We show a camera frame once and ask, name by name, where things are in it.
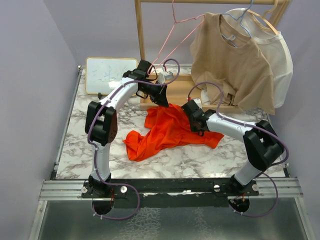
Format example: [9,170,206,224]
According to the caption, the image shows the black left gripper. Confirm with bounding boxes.
[140,80,169,108]

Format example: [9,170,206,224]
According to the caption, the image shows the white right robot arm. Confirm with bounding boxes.
[181,100,286,196]

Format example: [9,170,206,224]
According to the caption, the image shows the beige t-shirt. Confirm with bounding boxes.
[190,12,275,115]

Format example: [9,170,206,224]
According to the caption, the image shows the wooden hanger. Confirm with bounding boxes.
[247,0,280,35]

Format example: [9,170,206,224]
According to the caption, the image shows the wooden clothes rack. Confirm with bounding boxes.
[134,0,291,114]

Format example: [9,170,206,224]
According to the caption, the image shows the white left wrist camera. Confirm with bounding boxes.
[156,71,174,84]

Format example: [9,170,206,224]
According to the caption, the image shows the small whiteboard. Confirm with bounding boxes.
[85,57,138,95]

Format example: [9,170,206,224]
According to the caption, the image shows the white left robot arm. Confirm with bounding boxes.
[85,60,169,198]

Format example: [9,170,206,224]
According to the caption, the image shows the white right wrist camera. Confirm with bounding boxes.
[192,98,202,108]

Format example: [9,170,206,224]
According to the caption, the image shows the black mounting rail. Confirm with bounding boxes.
[81,178,259,209]

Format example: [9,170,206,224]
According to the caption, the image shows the orange t-shirt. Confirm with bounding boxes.
[123,104,224,162]

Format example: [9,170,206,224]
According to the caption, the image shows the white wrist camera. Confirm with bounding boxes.
[192,98,202,108]
[156,71,174,84]

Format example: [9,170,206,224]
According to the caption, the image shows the aluminium table frame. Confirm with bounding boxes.
[30,70,315,240]

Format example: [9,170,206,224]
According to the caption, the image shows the pink wire hanger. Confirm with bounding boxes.
[141,2,206,65]

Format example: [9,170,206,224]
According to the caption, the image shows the blue wire hanger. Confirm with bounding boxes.
[221,0,254,48]

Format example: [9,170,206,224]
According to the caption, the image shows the white t-shirt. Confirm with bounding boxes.
[224,8,293,108]

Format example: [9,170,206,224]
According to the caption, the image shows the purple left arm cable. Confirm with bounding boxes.
[86,58,181,222]

